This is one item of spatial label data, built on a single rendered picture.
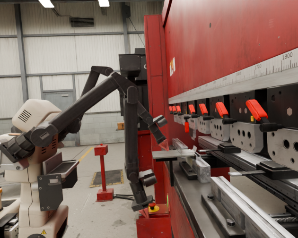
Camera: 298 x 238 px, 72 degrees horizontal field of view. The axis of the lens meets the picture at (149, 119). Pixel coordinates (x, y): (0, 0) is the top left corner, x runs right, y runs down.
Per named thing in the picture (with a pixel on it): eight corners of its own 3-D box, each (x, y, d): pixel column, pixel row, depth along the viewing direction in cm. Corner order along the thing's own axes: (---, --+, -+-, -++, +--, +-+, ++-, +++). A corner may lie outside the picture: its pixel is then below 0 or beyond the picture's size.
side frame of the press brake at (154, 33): (155, 213, 252) (143, 24, 240) (223, 208, 255) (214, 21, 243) (156, 225, 227) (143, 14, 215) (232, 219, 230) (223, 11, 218)
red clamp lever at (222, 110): (214, 101, 68) (224, 121, 60) (226, 100, 68) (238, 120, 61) (213, 105, 69) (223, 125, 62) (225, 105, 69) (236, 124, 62)
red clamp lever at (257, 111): (245, 98, 48) (265, 128, 40) (262, 97, 48) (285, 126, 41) (242, 104, 49) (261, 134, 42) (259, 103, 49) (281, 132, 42)
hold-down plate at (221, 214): (201, 200, 93) (201, 193, 93) (213, 199, 93) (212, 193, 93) (229, 243, 63) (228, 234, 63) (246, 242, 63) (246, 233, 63)
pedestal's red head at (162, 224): (141, 225, 114) (139, 193, 113) (170, 224, 113) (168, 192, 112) (137, 250, 94) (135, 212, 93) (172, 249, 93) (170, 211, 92)
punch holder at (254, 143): (230, 144, 67) (228, 94, 66) (255, 142, 67) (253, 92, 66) (255, 154, 52) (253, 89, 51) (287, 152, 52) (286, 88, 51)
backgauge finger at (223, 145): (196, 151, 143) (196, 144, 143) (232, 148, 144) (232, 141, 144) (201, 155, 131) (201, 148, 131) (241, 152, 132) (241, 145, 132)
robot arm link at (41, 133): (118, 64, 87) (121, 63, 77) (136, 89, 91) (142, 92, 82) (32, 129, 84) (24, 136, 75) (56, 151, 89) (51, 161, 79)
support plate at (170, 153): (152, 152, 146) (151, 151, 146) (188, 150, 147) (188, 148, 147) (153, 158, 128) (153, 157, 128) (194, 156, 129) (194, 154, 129)
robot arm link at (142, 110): (102, 72, 126) (102, 72, 116) (109, 66, 126) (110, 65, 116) (145, 122, 139) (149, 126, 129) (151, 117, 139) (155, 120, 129)
